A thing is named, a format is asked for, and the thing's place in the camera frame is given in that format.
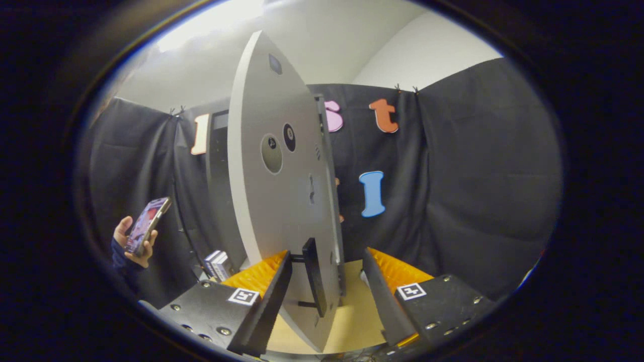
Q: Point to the smartphone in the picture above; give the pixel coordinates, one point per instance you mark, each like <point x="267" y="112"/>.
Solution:
<point x="146" y="223"/>

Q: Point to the grey cabinet door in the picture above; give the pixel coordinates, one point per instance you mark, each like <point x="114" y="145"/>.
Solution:
<point x="282" y="201"/>

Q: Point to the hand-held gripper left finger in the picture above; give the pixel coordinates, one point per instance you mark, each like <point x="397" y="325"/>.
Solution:
<point x="266" y="311"/>

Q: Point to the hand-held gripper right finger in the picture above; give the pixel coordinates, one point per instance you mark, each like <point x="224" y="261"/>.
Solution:
<point x="387" y="311"/>

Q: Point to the black backdrop cloth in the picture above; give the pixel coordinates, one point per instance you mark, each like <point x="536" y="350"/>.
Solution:
<point x="478" y="176"/>

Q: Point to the dark grey cabinet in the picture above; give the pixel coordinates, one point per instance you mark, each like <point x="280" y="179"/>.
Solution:
<point x="219" y="176"/>

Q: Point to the white and blue book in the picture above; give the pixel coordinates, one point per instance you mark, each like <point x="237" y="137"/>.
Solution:
<point x="222" y="269"/>
<point x="210" y="266"/>

